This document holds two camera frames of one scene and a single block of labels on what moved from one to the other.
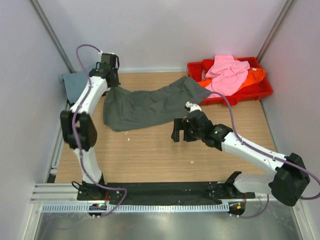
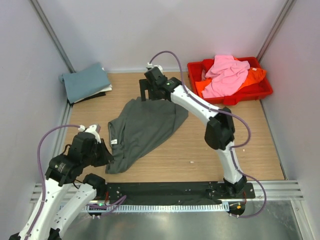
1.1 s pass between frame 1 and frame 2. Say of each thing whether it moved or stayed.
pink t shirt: stayed
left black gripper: moved
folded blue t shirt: stayed
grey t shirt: moved
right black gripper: moved
